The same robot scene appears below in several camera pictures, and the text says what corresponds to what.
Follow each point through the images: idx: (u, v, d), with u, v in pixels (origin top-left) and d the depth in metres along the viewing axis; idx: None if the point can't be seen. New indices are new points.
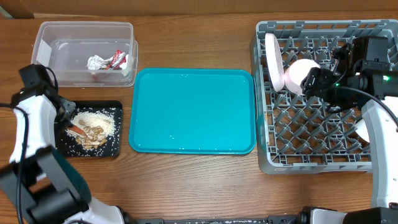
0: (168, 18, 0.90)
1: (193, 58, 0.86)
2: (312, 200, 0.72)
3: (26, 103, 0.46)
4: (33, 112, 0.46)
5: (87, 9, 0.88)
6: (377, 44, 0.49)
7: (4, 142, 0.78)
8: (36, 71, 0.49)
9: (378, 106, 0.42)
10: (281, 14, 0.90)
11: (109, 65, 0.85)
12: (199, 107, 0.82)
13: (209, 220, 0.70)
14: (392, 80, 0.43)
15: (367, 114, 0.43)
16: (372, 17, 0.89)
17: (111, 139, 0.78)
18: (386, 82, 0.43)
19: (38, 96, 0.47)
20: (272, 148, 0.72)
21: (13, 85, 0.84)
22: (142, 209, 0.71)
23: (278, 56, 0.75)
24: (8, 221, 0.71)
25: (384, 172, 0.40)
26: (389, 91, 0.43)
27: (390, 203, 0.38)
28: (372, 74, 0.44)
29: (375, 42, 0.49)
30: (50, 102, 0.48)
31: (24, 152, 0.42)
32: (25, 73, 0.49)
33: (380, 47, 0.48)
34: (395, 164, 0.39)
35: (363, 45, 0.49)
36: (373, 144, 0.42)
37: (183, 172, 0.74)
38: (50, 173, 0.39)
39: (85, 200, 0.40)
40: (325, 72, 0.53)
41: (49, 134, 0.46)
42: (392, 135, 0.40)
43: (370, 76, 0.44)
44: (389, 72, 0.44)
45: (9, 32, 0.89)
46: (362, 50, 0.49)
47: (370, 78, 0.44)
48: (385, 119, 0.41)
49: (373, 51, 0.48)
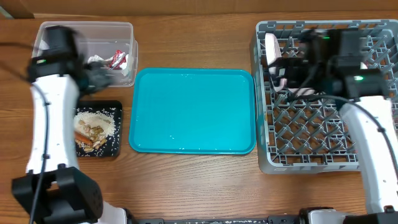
0: (168, 18, 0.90)
1: (192, 58, 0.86)
2: (312, 200, 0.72)
3: (46, 86, 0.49)
4: (53, 102, 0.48)
5: (87, 9, 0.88)
6: (351, 40, 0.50)
7: (4, 142, 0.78)
8: (64, 35, 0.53)
9: (357, 109, 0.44)
10: (281, 14, 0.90)
11: (109, 65, 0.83)
12: (199, 107, 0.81)
13: (209, 220, 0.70)
14: (365, 79, 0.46)
15: (346, 117, 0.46)
16: (372, 17, 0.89)
17: (111, 139, 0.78)
18: (359, 82, 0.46)
19: (60, 76, 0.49)
20: (272, 148, 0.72)
21: (13, 85, 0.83)
22: (142, 209, 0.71)
23: (279, 56, 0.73)
24: (8, 221, 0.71)
25: (374, 175, 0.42)
26: (364, 91, 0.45)
27: (385, 206, 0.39)
28: (345, 76, 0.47)
29: (349, 37, 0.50)
30: (73, 84, 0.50)
31: (45, 165, 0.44)
32: (52, 36, 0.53)
33: (353, 42, 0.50)
34: (380, 164, 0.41)
35: (338, 40, 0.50)
36: (358, 147, 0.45)
37: (183, 172, 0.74)
38: (71, 198, 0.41)
39: (96, 216, 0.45)
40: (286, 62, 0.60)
41: (69, 141, 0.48)
42: (374, 135, 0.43)
43: (342, 78, 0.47)
44: (361, 73, 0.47)
45: (9, 32, 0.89)
46: (336, 45, 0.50)
47: (344, 80, 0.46)
48: (365, 121, 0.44)
49: (346, 47, 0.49)
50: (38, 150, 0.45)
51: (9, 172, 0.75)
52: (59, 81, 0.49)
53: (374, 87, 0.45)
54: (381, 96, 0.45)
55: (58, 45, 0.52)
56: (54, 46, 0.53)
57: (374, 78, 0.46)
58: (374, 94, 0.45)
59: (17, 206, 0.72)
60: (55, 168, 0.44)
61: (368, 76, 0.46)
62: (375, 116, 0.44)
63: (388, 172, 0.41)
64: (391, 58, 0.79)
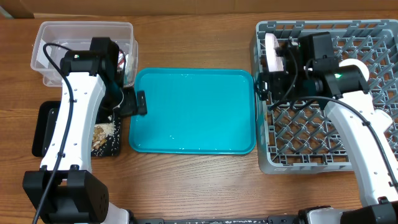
0: (168, 18, 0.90)
1: (192, 58, 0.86)
2: (312, 200, 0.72)
3: (76, 82, 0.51)
4: (78, 100, 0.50)
5: (87, 9, 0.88)
6: (322, 42, 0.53)
7: (4, 142, 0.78)
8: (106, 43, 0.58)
9: (339, 105, 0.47)
10: (281, 14, 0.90)
11: None
12: (199, 107, 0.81)
13: (209, 220, 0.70)
14: (344, 76, 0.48)
15: (331, 114, 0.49)
16: (372, 17, 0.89)
17: (111, 139, 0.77)
18: (337, 79, 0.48)
19: (91, 75, 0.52)
20: (272, 148, 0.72)
21: (13, 85, 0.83)
22: (142, 209, 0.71)
23: None
24: (7, 221, 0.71)
25: (365, 168, 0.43)
26: (344, 88, 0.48)
27: (379, 197, 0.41)
28: (324, 76, 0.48)
29: (320, 41, 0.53)
30: (100, 84, 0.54)
31: (58, 162, 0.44)
32: (95, 42, 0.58)
33: (324, 44, 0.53)
34: (370, 157, 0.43)
35: (311, 45, 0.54)
36: (346, 142, 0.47)
37: (182, 172, 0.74)
38: (78, 200, 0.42)
39: (97, 219, 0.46)
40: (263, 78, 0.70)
41: (86, 142, 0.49)
42: (360, 130, 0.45)
43: (323, 78, 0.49)
44: (341, 71, 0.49)
45: (9, 32, 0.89)
46: (309, 50, 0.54)
47: (324, 80, 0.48)
48: (349, 116, 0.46)
49: (319, 50, 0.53)
50: (55, 147, 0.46)
51: (9, 172, 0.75)
52: (89, 80, 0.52)
53: (352, 83, 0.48)
54: (362, 91, 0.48)
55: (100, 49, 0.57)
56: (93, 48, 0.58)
57: (352, 74, 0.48)
58: (354, 90, 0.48)
59: (17, 206, 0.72)
60: (68, 168, 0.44)
61: (346, 72, 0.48)
62: (359, 110, 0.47)
63: (377, 163, 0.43)
64: (391, 58, 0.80)
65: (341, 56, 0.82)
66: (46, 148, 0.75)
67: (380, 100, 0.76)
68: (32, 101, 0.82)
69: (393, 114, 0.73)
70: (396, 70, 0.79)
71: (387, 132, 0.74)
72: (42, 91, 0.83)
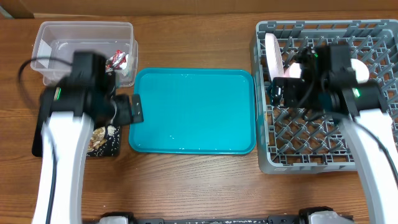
0: (168, 18, 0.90)
1: (193, 58, 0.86)
2: (312, 200, 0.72)
3: (57, 130, 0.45)
4: (62, 155, 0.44)
5: (87, 9, 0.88)
6: (341, 53, 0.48)
7: (4, 142, 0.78)
8: (94, 63, 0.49)
9: (358, 127, 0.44)
10: (281, 14, 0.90)
11: (109, 65, 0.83)
12: (199, 107, 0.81)
13: (209, 220, 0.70)
14: (362, 94, 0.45)
15: (347, 135, 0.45)
16: (372, 17, 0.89)
17: (111, 139, 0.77)
18: (357, 98, 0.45)
19: (76, 120, 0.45)
20: (272, 148, 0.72)
21: (13, 85, 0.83)
22: (142, 209, 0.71)
23: (278, 56, 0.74)
24: (8, 221, 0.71)
25: (378, 199, 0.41)
26: (362, 106, 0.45)
27: None
28: (341, 91, 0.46)
29: (338, 51, 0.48)
30: (87, 125, 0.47)
31: None
32: (79, 61, 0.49)
33: (343, 55, 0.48)
34: (384, 187, 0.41)
35: (329, 56, 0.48)
36: (360, 167, 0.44)
37: (182, 172, 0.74)
38: None
39: None
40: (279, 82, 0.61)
41: (78, 195, 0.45)
42: (377, 157, 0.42)
43: (339, 91, 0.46)
44: (357, 87, 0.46)
45: (9, 32, 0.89)
46: (326, 61, 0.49)
47: (341, 94, 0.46)
48: (366, 140, 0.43)
49: (337, 61, 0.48)
50: (41, 208, 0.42)
51: (9, 172, 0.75)
52: (71, 127, 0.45)
53: (373, 99, 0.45)
54: (380, 111, 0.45)
55: (84, 73, 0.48)
56: (76, 66, 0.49)
57: (370, 90, 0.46)
58: (372, 109, 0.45)
59: (17, 206, 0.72)
60: None
61: (364, 89, 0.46)
62: (377, 135, 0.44)
63: (393, 203, 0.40)
64: (391, 58, 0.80)
65: None
66: None
67: None
68: (32, 101, 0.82)
69: (393, 114, 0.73)
70: (396, 70, 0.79)
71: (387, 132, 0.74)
72: (42, 91, 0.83)
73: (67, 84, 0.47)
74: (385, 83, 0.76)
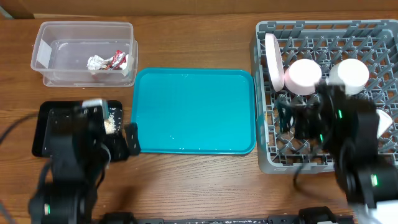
0: (168, 18, 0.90)
1: (193, 58, 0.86)
2: (312, 200, 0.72)
3: None
4: None
5: (87, 9, 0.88)
6: (365, 126, 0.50)
7: (4, 142, 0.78)
8: (79, 170, 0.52)
9: None
10: (281, 14, 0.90)
11: (109, 65, 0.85)
12: (199, 107, 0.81)
13: (209, 220, 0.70)
14: (381, 185, 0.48)
15: None
16: (372, 17, 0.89)
17: None
18: (375, 186, 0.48)
19: None
20: (272, 148, 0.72)
21: (12, 85, 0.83)
22: (142, 209, 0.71)
23: (278, 56, 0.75)
24: (7, 221, 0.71)
25: None
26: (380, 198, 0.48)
27: None
28: (359, 175, 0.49)
29: (365, 123, 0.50)
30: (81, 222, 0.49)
31: None
32: (66, 172, 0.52)
33: (367, 132, 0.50)
34: None
35: (355, 126, 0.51)
36: None
37: (183, 172, 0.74)
38: None
39: None
40: (294, 113, 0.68)
41: None
42: None
43: (356, 173, 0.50)
44: (377, 173, 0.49)
45: (9, 32, 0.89)
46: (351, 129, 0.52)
47: (358, 177, 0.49)
48: None
49: (362, 137, 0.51)
50: None
51: (9, 172, 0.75)
52: None
53: (392, 183, 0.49)
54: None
55: (66, 196, 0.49)
56: (64, 191, 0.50)
57: (387, 172, 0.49)
58: (389, 200, 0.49)
59: (17, 206, 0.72)
60: None
61: (382, 175, 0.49)
62: None
63: None
64: (391, 58, 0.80)
65: (341, 56, 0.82)
66: (46, 148, 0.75)
67: (380, 100, 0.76)
68: (32, 101, 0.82)
69: (393, 114, 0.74)
70: (396, 70, 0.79)
71: (387, 132, 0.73)
72: (42, 91, 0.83)
73: (60, 186, 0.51)
74: (385, 83, 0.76)
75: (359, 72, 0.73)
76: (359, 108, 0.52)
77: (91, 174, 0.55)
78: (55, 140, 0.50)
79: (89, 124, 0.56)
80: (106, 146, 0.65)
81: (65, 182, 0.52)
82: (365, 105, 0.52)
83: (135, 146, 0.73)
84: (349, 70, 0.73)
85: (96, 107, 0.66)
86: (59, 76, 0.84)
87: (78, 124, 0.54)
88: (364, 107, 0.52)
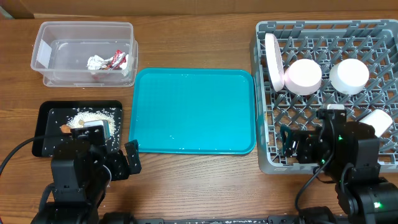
0: (168, 18, 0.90)
1: (193, 58, 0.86)
2: (312, 200, 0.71)
3: None
4: None
5: (87, 9, 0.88)
6: (367, 149, 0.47)
7: (4, 142, 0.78)
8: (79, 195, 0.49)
9: None
10: (281, 14, 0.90)
11: (109, 65, 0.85)
12: (199, 107, 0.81)
13: (209, 220, 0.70)
14: (383, 208, 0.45)
15: None
16: (372, 17, 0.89)
17: (111, 139, 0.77)
18: (377, 209, 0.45)
19: None
20: (272, 148, 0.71)
21: (12, 85, 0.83)
22: (142, 209, 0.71)
23: (278, 56, 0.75)
24: (7, 221, 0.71)
25: None
26: (380, 219, 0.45)
27: None
28: (361, 196, 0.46)
29: (366, 147, 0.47)
30: None
31: None
32: (68, 195, 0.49)
33: (370, 154, 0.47)
34: None
35: (355, 150, 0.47)
36: None
37: (183, 172, 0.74)
38: None
39: None
40: (295, 136, 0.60)
41: None
42: None
43: (357, 196, 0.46)
44: (379, 197, 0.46)
45: (9, 32, 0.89)
46: (350, 151, 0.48)
47: (359, 200, 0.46)
48: None
49: (363, 160, 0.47)
50: None
51: (9, 171, 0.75)
52: None
53: (395, 206, 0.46)
54: None
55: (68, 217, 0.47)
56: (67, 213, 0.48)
57: (390, 195, 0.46)
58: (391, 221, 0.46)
59: (17, 206, 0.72)
60: None
61: (385, 200, 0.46)
62: None
63: None
64: (391, 58, 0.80)
65: (341, 56, 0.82)
66: (46, 148, 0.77)
67: (380, 100, 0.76)
68: (32, 101, 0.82)
69: (393, 114, 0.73)
70: (396, 70, 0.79)
71: (387, 132, 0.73)
72: (42, 91, 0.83)
73: (61, 210, 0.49)
74: (385, 83, 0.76)
75: (358, 72, 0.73)
76: (358, 133, 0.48)
77: (93, 195, 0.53)
78: (58, 164, 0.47)
79: (91, 148, 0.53)
80: (107, 167, 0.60)
81: (67, 204, 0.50)
82: (365, 129, 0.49)
83: (136, 165, 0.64)
84: (349, 69, 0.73)
85: (96, 128, 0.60)
86: (59, 76, 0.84)
87: (80, 147, 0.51)
88: (362, 131, 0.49)
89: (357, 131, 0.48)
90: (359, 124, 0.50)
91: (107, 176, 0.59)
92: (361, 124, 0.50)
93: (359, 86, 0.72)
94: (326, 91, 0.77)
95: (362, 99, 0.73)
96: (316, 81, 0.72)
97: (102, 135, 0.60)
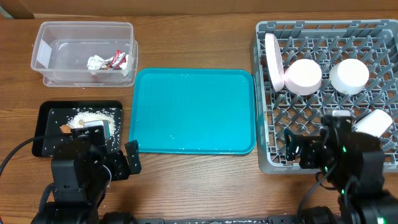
0: (168, 18, 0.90)
1: (193, 58, 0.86)
2: (312, 200, 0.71)
3: None
4: None
5: (87, 9, 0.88)
6: (371, 163, 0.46)
7: (4, 142, 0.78)
8: (79, 195, 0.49)
9: None
10: (281, 14, 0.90)
11: (109, 65, 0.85)
12: (199, 107, 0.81)
13: (209, 220, 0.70)
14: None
15: None
16: (372, 17, 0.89)
17: (111, 139, 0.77)
18: None
19: None
20: (272, 148, 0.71)
21: (12, 85, 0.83)
22: (142, 209, 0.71)
23: (278, 56, 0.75)
24: (7, 221, 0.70)
25: None
26: None
27: None
28: (364, 211, 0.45)
29: (370, 160, 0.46)
30: None
31: None
32: (68, 196, 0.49)
33: (374, 168, 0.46)
34: None
35: (359, 164, 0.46)
36: None
37: (183, 172, 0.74)
38: None
39: None
40: (298, 140, 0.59)
41: None
42: None
43: (360, 210, 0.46)
44: (382, 212, 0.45)
45: (9, 32, 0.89)
46: (354, 164, 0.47)
47: (362, 214, 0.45)
48: None
49: (367, 173, 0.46)
50: None
51: (9, 170, 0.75)
52: None
53: None
54: None
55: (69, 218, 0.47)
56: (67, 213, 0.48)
57: (393, 210, 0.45)
58: None
59: (17, 206, 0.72)
60: None
61: (388, 216, 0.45)
62: None
63: None
64: (391, 58, 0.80)
65: (341, 56, 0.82)
66: (46, 148, 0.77)
67: (380, 100, 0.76)
68: (32, 101, 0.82)
69: (393, 114, 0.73)
70: (396, 70, 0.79)
71: (387, 132, 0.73)
72: (42, 91, 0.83)
73: (61, 210, 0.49)
74: (385, 83, 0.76)
75: (358, 72, 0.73)
76: (363, 146, 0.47)
77: (93, 195, 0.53)
78: (57, 164, 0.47)
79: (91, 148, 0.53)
80: (107, 167, 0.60)
81: (68, 205, 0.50)
82: (369, 142, 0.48)
83: (136, 165, 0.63)
84: (349, 69, 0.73)
85: (96, 128, 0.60)
86: (60, 76, 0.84)
87: (80, 147, 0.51)
88: (367, 144, 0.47)
89: (361, 144, 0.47)
90: (364, 135, 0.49)
91: (107, 177, 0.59)
92: (365, 135, 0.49)
93: (359, 86, 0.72)
94: (326, 91, 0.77)
95: (362, 99, 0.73)
96: (317, 80, 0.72)
97: (102, 135, 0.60)
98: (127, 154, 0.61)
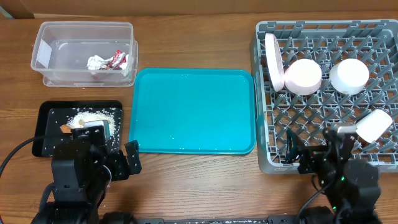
0: (168, 18, 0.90)
1: (193, 58, 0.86)
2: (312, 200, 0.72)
3: None
4: None
5: (87, 9, 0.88)
6: (367, 198, 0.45)
7: (4, 142, 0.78)
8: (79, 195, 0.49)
9: None
10: (281, 14, 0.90)
11: (109, 65, 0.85)
12: (199, 107, 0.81)
13: (208, 220, 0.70)
14: None
15: None
16: (372, 17, 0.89)
17: (111, 139, 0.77)
18: None
19: None
20: (272, 148, 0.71)
21: (12, 85, 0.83)
22: (142, 209, 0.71)
23: (278, 56, 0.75)
24: (7, 221, 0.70)
25: None
26: None
27: None
28: None
29: (367, 194, 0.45)
30: None
31: None
32: (68, 196, 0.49)
33: (369, 200, 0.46)
34: None
35: (355, 196, 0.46)
36: None
37: (183, 173, 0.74)
38: None
39: None
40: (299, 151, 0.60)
41: None
42: None
43: None
44: None
45: (9, 32, 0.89)
46: (350, 194, 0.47)
47: None
48: None
49: (361, 205, 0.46)
50: None
51: (9, 171, 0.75)
52: None
53: None
54: None
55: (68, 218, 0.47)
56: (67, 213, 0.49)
57: None
58: None
59: (17, 206, 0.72)
60: None
61: None
62: None
63: None
64: (390, 58, 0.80)
65: (342, 56, 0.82)
66: (46, 148, 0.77)
67: (380, 100, 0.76)
68: (32, 101, 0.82)
69: (393, 114, 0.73)
70: (396, 70, 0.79)
71: (387, 132, 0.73)
72: (42, 91, 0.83)
73: (61, 210, 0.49)
74: (385, 83, 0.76)
75: (358, 72, 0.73)
76: (362, 179, 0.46)
77: (93, 195, 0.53)
78: (58, 164, 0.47)
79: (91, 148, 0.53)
80: (107, 167, 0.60)
81: (68, 205, 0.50)
82: (369, 175, 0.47)
83: (136, 165, 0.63)
84: (349, 70, 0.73)
85: (97, 128, 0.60)
86: (60, 76, 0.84)
87: (81, 147, 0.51)
88: (367, 175, 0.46)
89: (360, 176, 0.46)
90: (364, 167, 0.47)
91: (107, 177, 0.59)
92: (366, 167, 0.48)
93: (359, 86, 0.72)
94: (326, 91, 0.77)
95: (362, 99, 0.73)
96: (317, 80, 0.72)
97: (102, 135, 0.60)
98: (127, 155, 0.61)
